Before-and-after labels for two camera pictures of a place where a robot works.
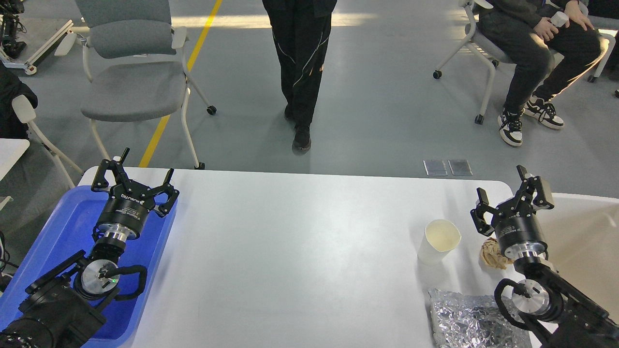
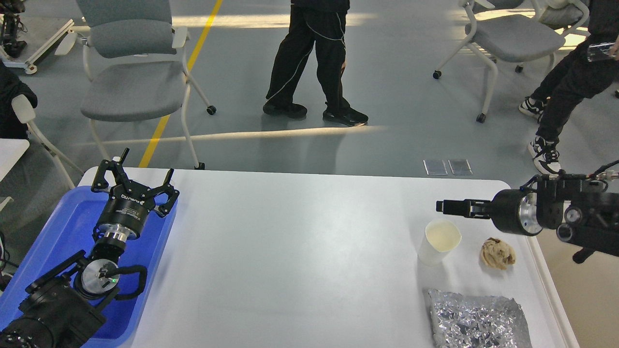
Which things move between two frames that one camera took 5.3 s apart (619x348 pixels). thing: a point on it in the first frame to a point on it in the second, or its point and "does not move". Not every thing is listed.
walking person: (301, 30) to (322, 22)
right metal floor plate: (460, 167) does not move
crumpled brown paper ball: (491, 253) does not move
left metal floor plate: (435, 167) does not move
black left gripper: (129, 203) does not move
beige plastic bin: (582, 232) does not move
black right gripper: (516, 225) to (514, 211)
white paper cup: (441, 236) does not move
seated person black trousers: (550, 41) to (588, 72)
